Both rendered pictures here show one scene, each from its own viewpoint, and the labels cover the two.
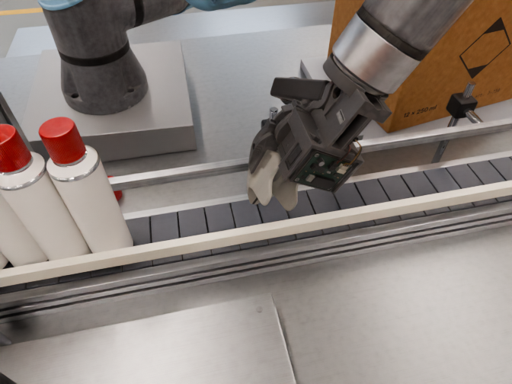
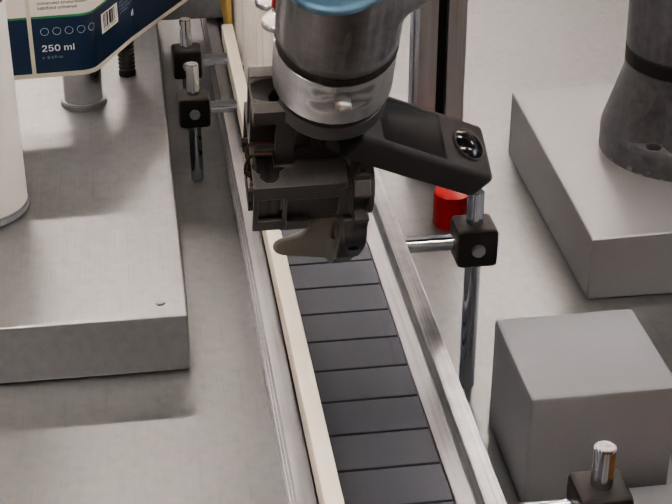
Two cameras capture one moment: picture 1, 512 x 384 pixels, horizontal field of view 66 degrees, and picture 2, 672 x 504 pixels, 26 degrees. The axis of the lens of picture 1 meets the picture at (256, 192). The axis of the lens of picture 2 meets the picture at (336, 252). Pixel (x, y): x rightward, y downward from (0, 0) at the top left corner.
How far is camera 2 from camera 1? 1.04 m
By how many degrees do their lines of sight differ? 71
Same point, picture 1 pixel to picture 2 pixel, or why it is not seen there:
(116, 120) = (587, 162)
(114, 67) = (647, 87)
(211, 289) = (242, 316)
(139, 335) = (152, 218)
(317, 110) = not seen: hidden behind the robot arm
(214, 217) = (346, 268)
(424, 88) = not seen: outside the picture
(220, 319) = (155, 272)
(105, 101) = (608, 128)
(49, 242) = not seen: hidden behind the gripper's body
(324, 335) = (129, 419)
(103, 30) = (652, 15)
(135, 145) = (556, 209)
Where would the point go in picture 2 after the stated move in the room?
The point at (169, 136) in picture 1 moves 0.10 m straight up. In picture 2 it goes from (576, 233) to (586, 125)
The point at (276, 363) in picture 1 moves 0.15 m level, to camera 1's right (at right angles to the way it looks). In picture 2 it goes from (76, 312) to (25, 430)
